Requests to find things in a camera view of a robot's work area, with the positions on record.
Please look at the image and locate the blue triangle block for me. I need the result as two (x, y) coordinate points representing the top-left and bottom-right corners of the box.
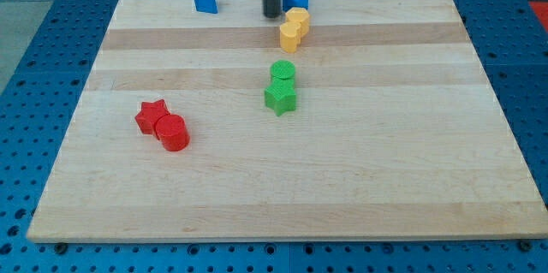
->
(194, 0), (218, 14)

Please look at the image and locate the green star block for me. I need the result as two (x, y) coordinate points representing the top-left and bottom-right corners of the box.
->
(264, 78), (296, 116)

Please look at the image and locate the green cylinder block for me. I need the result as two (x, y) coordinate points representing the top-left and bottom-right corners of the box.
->
(270, 60), (296, 81)

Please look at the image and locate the wooden board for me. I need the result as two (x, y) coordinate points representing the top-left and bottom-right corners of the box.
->
(27, 0), (547, 243)

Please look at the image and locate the yellow heart block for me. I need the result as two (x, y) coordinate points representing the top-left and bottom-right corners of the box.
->
(279, 21), (301, 53)

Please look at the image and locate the red cylinder block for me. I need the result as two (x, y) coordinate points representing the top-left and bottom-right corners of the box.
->
(155, 114), (190, 151)

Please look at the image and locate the yellow hexagon block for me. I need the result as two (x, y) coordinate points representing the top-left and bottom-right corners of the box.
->
(285, 7), (311, 37)

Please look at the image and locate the red star block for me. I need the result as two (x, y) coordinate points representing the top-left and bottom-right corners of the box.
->
(134, 99), (170, 137)

